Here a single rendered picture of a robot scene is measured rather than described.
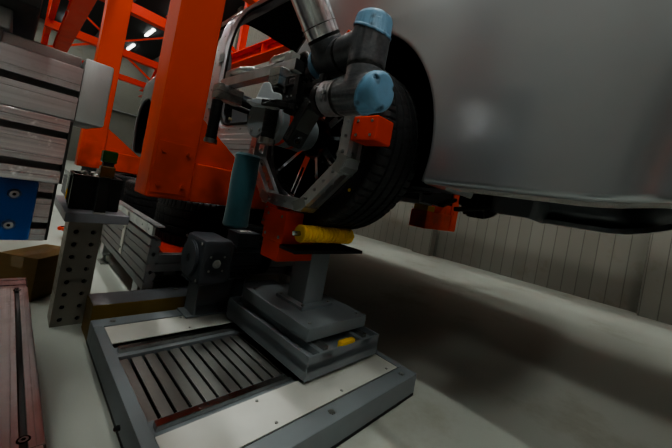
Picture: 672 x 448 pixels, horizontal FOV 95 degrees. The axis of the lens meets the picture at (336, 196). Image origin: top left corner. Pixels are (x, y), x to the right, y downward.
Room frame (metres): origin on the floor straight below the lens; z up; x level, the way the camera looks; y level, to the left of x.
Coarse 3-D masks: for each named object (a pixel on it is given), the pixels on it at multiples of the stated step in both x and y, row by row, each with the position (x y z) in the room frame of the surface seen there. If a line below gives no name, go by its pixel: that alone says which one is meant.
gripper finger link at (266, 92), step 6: (264, 84) 0.72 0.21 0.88; (270, 84) 0.72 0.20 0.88; (264, 90) 0.72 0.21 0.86; (270, 90) 0.72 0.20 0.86; (258, 96) 0.72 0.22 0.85; (264, 96) 0.72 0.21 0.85; (270, 96) 0.72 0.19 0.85; (276, 96) 0.72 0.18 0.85; (252, 102) 0.73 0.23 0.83; (258, 102) 0.72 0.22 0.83; (270, 108) 0.73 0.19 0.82; (276, 108) 0.72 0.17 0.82
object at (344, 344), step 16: (240, 304) 1.26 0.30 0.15; (240, 320) 1.18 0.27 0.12; (256, 320) 1.11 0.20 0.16; (272, 320) 1.13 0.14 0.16; (256, 336) 1.10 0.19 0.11; (272, 336) 1.04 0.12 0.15; (288, 336) 1.06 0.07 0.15; (336, 336) 1.13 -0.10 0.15; (352, 336) 1.12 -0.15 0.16; (368, 336) 1.13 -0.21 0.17; (272, 352) 1.03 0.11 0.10; (288, 352) 0.97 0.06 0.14; (304, 352) 0.98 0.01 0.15; (320, 352) 0.95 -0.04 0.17; (336, 352) 1.00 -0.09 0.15; (352, 352) 1.06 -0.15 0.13; (368, 352) 1.13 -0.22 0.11; (288, 368) 0.96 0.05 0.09; (304, 368) 0.92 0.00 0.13; (320, 368) 0.95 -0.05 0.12; (336, 368) 1.01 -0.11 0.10
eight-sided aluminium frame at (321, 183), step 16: (352, 128) 0.88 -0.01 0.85; (256, 144) 1.23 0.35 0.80; (352, 144) 0.89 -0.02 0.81; (336, 160) 0.90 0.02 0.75; (352, 160) 0.90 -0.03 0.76; (272, 176) 1.22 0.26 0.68; (336, 176) 0.91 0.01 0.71; (352, 176) 0.94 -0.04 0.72; (272, 192) 1.16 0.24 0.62; (320, 192) 0.95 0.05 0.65; (288, 208) 1.03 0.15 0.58; (304, 208) 0.99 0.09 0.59
